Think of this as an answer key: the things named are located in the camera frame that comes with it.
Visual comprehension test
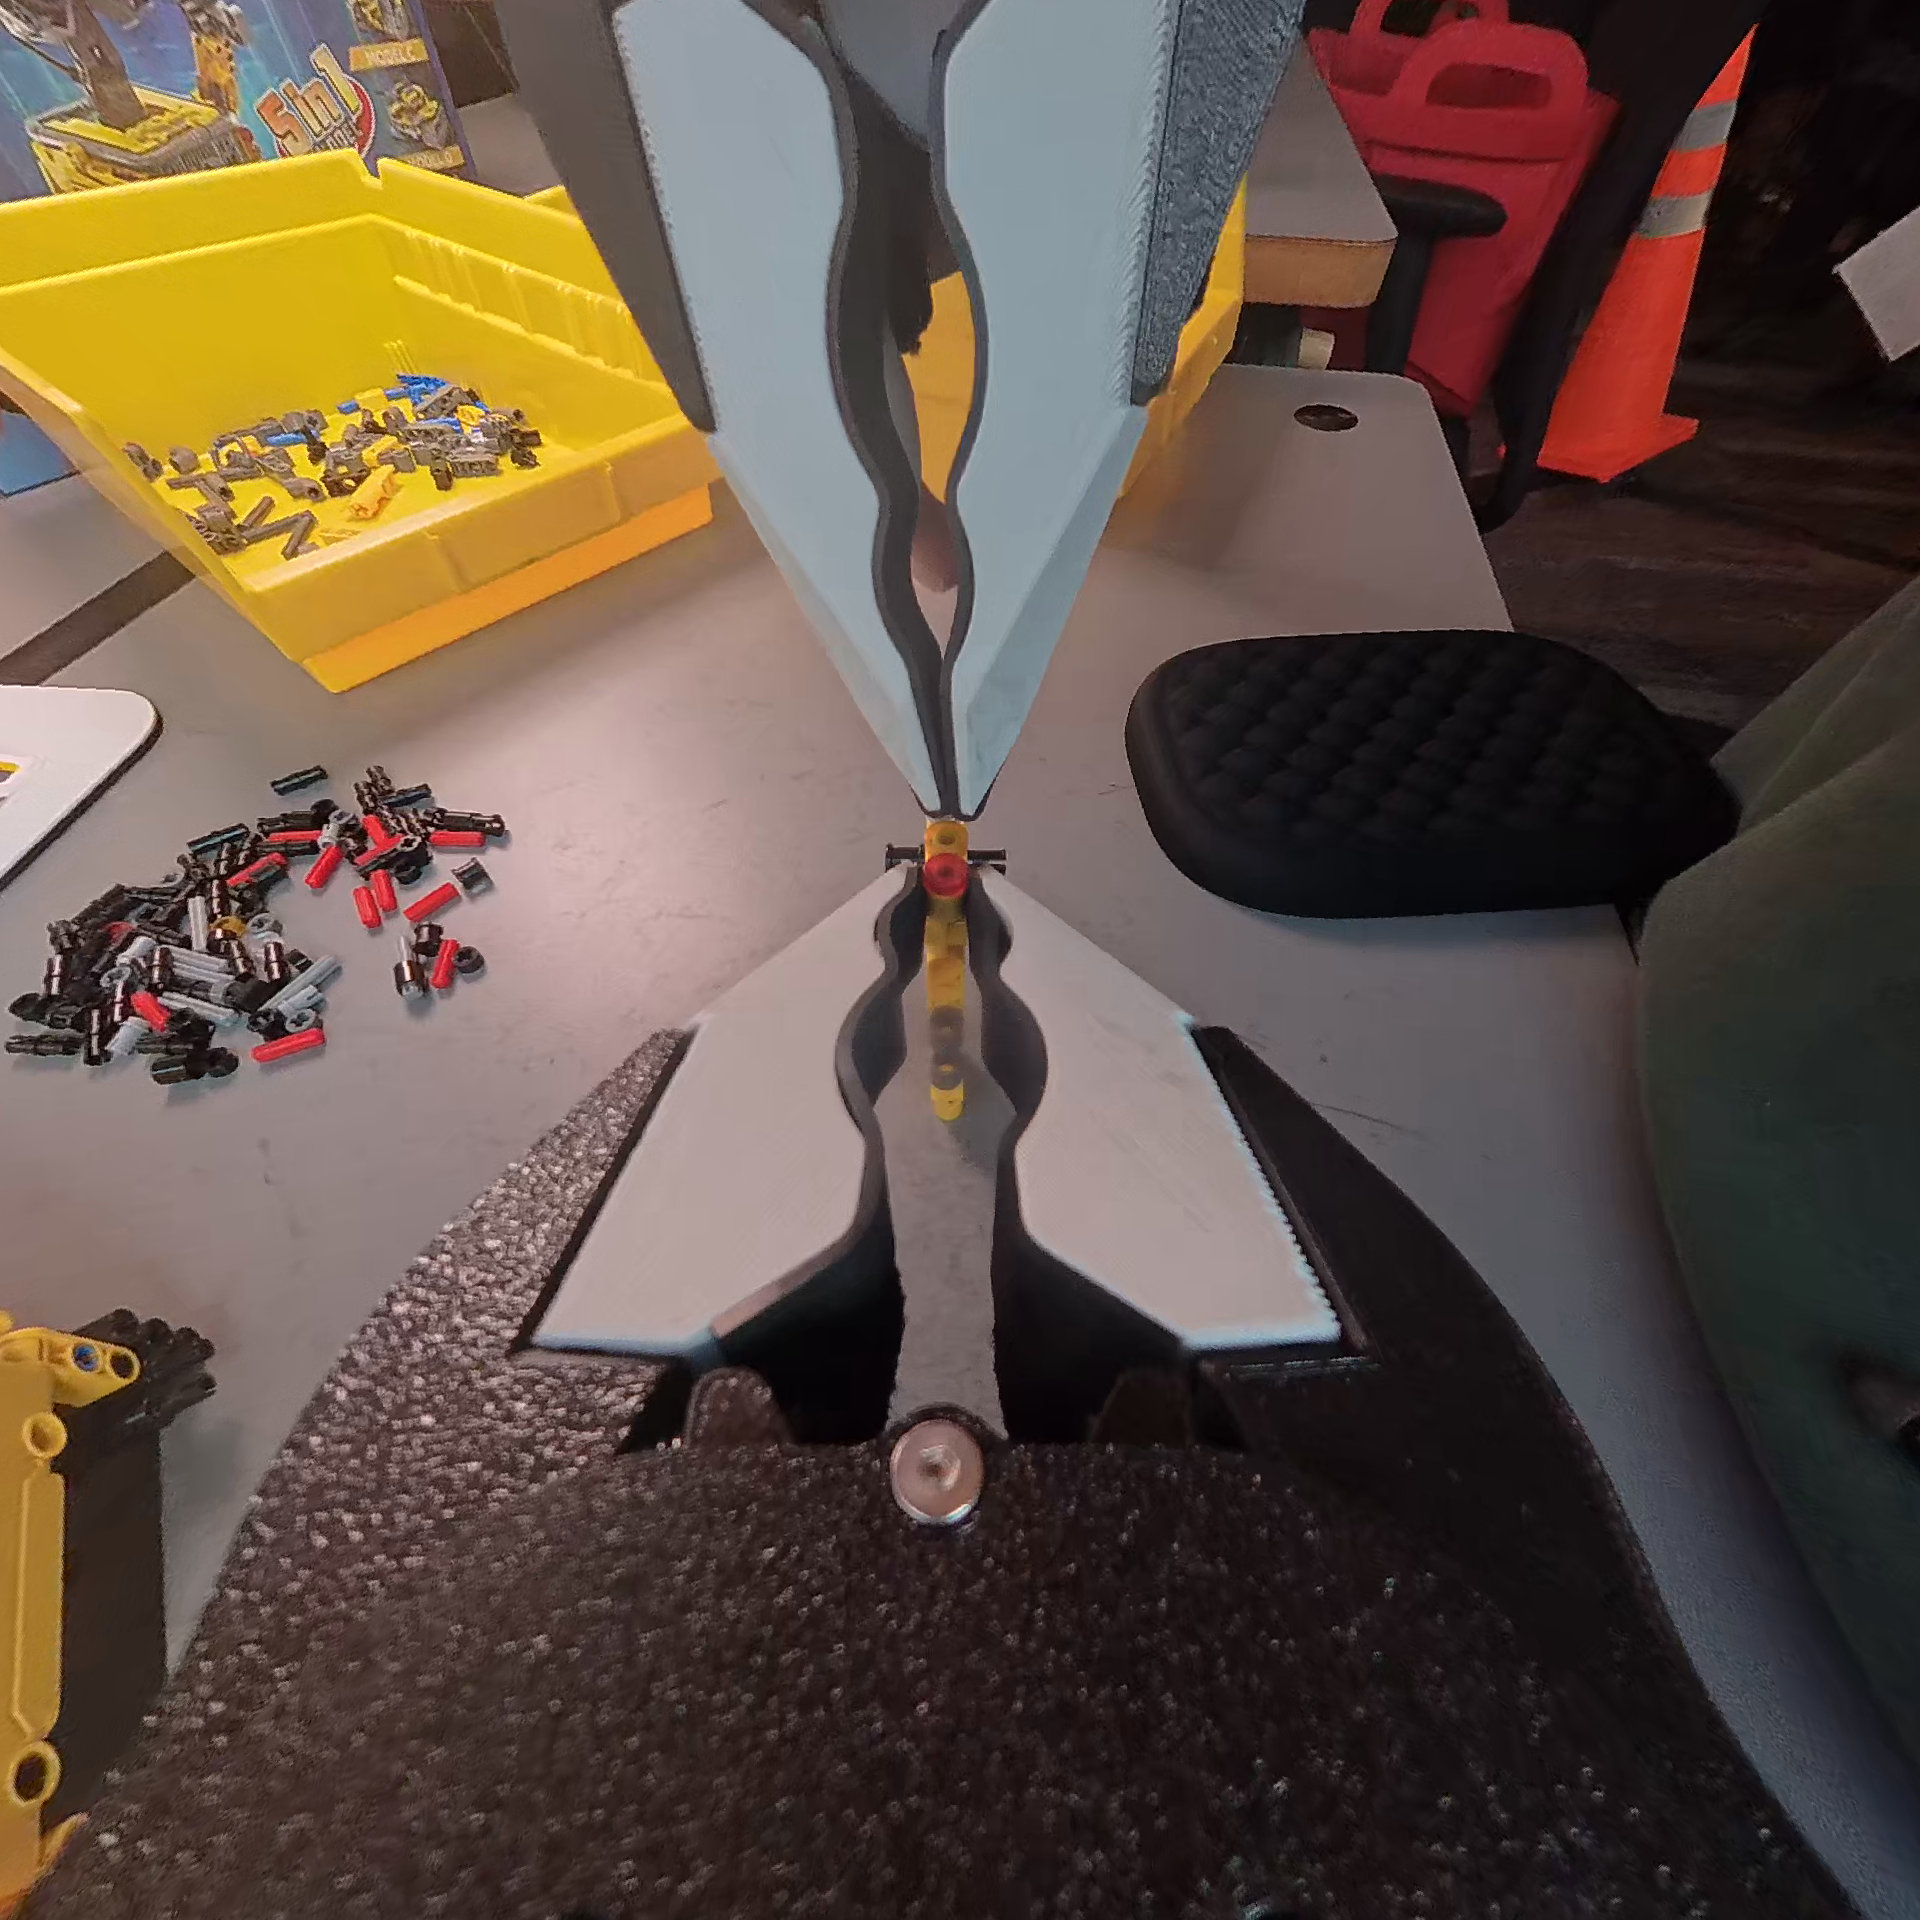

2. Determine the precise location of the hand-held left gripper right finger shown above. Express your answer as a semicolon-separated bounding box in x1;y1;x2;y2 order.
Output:
969;863;1343;1415

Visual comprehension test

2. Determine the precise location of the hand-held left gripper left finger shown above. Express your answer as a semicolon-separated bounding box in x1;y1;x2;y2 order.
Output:
529;863;922;1415

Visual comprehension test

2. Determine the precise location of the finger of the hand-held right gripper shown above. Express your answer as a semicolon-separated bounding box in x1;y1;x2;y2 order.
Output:
928;0;1189;819
613;0;964;819

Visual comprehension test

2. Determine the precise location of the yellow lego beam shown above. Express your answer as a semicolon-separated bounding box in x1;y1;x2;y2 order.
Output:
883;819;1011;1127

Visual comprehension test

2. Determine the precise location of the pile of small lego pins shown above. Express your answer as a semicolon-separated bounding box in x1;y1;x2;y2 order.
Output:
9;765;509;1090

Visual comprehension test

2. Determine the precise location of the pile of grey lego parts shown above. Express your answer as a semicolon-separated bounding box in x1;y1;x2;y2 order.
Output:
121;375;541;559

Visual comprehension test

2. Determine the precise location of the yellow lego vehicle model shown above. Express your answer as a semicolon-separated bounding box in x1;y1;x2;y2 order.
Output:
0;1308;216;1876

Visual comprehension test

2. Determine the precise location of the yellow storage bin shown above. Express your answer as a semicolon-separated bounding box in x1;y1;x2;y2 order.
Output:
0;151;723;695
525;177;1253;504

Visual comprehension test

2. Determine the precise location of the red bag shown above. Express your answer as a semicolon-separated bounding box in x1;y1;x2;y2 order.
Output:
1305;0;1622;426

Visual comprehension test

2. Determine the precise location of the orange traffic cone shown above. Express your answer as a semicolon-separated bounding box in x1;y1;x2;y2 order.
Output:
1537;31;1756;481

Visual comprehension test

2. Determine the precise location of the black padded armrest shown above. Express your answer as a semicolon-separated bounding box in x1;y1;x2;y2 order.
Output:
1127;626;1743;920

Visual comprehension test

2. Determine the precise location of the blue kit box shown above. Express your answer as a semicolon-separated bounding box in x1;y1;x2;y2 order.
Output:
0;0;480;499

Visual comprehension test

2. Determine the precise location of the white rounded board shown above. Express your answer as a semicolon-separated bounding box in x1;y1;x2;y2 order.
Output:
0;682;160;887

